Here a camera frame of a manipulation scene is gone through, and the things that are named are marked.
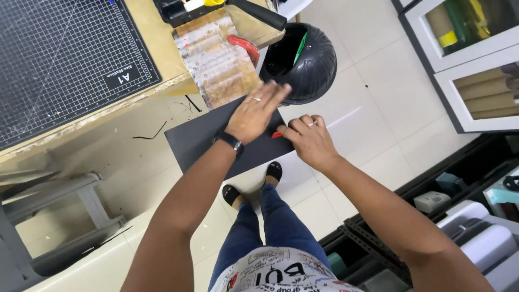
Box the blue jeans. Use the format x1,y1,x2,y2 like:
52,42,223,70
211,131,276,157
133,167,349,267
208,184,333,292

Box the stained brown paper sheet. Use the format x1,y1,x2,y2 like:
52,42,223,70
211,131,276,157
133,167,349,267
172,8,262,110

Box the black wristband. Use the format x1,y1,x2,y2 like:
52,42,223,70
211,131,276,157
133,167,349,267
213,131,245,160

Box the black gridded cutting mat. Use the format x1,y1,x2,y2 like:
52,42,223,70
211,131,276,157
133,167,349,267
0,0,163,151

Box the white printed shirt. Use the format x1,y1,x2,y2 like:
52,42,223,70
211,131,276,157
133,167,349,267
210,246,365,292

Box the black ribbed trash bin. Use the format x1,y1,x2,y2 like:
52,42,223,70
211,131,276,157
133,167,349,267
259,22,338,106

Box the black metal rack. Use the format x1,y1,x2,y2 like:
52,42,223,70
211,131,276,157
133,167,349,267
318,134,519,292

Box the red handled tool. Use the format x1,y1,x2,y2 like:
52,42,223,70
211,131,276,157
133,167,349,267
227,34,260,68

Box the brown cardboard piece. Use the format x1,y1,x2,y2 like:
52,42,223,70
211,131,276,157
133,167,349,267
225,4,286,49

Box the thin black scrap strip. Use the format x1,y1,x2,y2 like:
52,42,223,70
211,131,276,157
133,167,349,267
132,121,168,140
184,94,202,113

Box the black sandal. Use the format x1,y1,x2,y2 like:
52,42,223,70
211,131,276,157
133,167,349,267
222,184,244,208
265,161,284,184

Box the black card sheet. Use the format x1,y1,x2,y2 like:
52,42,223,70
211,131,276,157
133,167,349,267
164,97,295,181

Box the person's left hand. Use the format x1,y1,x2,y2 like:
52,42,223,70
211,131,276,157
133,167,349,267
224,80,292,146

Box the black tool handle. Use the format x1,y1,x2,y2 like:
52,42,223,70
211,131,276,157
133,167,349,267
225,0,288,31

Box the white glass door cabinet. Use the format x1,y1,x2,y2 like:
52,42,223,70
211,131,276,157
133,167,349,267
391,0,519,134

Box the grey plastic stool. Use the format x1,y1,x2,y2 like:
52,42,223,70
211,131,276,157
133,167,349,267
0,170,127,281

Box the white machine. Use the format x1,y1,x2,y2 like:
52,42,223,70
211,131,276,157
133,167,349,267
436,199,519,292

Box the green scrap strip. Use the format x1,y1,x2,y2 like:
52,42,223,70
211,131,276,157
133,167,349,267
293,32,309,65

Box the person's right hand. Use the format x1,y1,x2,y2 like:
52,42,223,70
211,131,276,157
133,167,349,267
277,114,340,174

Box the black tool tray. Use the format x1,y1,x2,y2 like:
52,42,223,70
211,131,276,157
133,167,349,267
153,0,228,28

